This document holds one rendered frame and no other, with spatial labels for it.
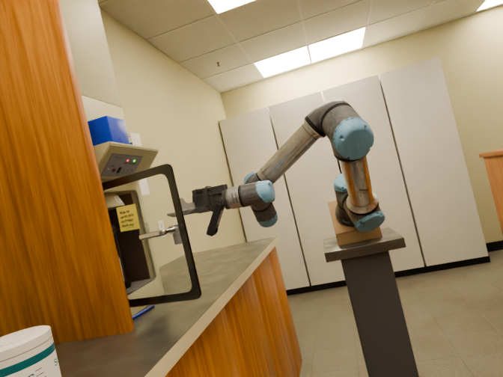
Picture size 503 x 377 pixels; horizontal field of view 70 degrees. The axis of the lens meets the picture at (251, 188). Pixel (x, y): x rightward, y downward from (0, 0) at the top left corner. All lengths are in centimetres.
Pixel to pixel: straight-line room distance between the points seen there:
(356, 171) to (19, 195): 106
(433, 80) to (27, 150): 382
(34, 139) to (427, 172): 368
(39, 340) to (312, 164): 361
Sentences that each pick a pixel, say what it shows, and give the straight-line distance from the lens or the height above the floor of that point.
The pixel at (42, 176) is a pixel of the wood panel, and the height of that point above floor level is 144.
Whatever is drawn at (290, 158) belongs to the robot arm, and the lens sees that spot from 127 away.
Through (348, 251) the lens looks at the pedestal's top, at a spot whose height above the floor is 93.
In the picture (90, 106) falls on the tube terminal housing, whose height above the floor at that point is 167.
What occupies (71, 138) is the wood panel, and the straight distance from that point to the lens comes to 119.
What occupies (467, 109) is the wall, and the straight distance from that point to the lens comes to 484.
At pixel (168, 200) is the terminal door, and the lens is 106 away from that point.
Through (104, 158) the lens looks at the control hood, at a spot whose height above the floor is 146.
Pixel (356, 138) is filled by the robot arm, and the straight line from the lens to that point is 111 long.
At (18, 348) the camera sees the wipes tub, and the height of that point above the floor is 108.
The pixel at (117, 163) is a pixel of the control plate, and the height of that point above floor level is 145.
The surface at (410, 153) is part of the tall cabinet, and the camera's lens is 418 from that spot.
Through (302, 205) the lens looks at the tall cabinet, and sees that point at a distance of 413.
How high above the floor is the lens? 125
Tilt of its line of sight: 1 degrees up
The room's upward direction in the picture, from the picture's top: 13 degrees counter-clockwise
